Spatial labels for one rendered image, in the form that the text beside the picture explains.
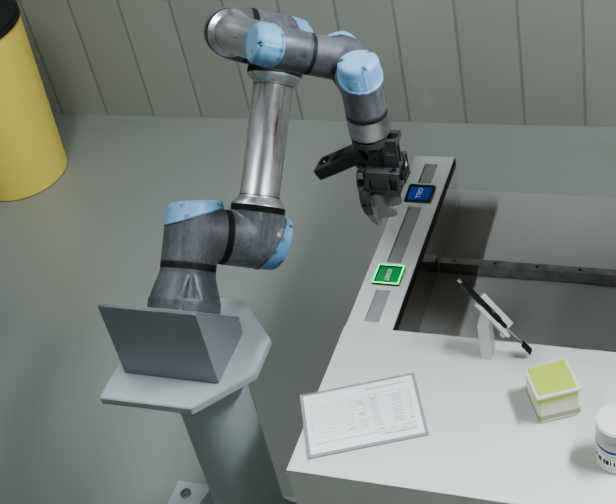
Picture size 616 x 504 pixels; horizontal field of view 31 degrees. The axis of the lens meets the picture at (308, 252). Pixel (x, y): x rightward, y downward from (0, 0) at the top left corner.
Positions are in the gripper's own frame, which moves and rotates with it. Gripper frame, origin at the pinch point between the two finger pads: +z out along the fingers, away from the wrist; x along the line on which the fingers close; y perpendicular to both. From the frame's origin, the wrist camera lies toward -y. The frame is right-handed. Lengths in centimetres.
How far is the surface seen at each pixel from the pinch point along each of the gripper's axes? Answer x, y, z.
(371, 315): -11.0, 0.1, 15.1
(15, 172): 128, -193, 97
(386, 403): -33.3, 9.2, 13.9
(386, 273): 0.2, 0.2, 14.3
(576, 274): 16.9, 34.8, 26.1
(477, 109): 188, -27, 104
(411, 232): 14.0, 1.9, 15.1
